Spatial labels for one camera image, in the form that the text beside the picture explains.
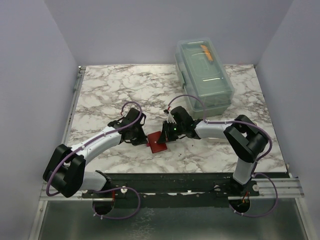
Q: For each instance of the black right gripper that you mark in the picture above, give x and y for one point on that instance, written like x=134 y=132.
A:
x=165 y=135

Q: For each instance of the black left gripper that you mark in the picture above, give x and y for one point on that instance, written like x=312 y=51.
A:
x=142 y=139

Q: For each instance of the red leather card holder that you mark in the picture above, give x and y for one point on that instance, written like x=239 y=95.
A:
x=153 y=142

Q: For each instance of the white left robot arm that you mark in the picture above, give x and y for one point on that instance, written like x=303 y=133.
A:
x=66 y=171

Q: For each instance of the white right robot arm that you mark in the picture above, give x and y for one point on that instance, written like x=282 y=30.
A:
x=249 y=142

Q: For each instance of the clear plastic storage box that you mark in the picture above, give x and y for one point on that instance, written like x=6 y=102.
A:
x=207 y=83

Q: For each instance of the orange tool inside box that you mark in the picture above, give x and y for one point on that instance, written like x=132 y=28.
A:
x=207 y=53

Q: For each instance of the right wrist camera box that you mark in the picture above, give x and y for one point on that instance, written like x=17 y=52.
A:
x=180 y=115

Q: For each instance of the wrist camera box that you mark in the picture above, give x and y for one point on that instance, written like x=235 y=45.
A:
x=134 y=118
x=180 y=115

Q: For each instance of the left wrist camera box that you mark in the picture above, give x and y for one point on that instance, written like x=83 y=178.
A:
x=134 y=118

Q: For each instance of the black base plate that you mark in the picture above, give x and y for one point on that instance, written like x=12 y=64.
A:
x=130 y=202

